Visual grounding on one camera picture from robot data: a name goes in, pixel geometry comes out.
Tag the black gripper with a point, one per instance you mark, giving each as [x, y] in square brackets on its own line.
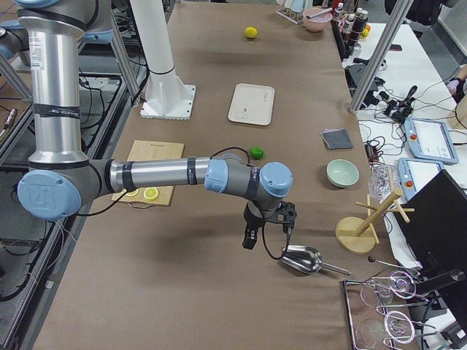
[252, 220]

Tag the green lime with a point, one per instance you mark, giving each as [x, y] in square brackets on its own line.
[257, 153]

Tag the yellow lemon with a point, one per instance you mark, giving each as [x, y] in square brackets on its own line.
[251, 32]

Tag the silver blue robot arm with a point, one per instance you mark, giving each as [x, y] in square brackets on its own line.
[61, 178]

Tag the cream rabbit tray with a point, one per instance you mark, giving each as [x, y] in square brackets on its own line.
[252, 104]

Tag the metal scoop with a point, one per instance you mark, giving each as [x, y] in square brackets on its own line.
[308, 260]

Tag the green bowl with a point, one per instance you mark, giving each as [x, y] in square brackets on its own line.
[342, 173]

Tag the wooden mug tree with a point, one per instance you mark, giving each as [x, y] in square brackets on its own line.
[358, 235]

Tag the lemon slice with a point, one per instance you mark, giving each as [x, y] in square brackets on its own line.
[151, 193]
[132, 193]

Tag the grey folded cloth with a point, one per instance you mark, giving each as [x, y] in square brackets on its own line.
[335, 139]

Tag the wooden cutting board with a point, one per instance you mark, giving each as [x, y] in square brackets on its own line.
[153, 150]

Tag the blue teach pendant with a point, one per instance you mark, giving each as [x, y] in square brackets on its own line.
[430, 140]
[414, 174]

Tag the black monitor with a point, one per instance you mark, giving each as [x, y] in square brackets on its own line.
[436, 235]

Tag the pink bowl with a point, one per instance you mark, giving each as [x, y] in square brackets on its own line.
[316, 23]

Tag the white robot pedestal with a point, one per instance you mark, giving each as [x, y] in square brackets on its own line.
[166, 96]

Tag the wire glass rack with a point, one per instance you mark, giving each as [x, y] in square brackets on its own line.
[378, 312]

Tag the aluminium frame post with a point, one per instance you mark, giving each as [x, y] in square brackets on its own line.
[386, 39]

